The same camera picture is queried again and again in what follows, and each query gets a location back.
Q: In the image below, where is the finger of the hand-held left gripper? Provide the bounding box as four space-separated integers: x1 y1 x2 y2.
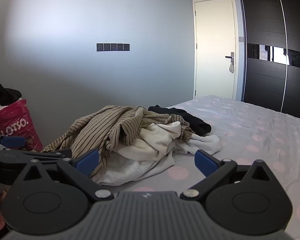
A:
0 134 26 149
22 148 73 161

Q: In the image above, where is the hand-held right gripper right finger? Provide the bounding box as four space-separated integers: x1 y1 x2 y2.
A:
180 149 284 202

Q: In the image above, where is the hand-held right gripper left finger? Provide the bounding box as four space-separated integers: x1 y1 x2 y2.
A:
12 149 114 202

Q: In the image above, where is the pink plastic bag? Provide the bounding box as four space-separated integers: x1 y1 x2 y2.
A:
0 99 43 153

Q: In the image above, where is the brown striped shirt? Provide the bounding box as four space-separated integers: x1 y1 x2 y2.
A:
41 105 145 178

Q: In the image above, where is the black garment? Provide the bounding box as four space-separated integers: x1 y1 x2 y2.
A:
148 105 212 135

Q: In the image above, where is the white sweatshirt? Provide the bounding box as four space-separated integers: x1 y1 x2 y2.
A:
91 134 220 187

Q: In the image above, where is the black crumpled cloth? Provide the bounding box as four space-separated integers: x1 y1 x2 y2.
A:
0 84 22 105

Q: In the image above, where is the cream fleece garment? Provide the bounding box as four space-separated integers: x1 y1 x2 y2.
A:
114 121 183 162

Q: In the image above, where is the dark sliding-door wardrobe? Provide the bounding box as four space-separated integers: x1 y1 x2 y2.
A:
240 0 300 122

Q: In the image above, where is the white door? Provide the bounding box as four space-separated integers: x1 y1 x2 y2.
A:
194 0 237 100

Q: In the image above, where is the dark wall switch panel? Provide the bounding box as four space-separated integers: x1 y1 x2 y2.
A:
96 43 130 52

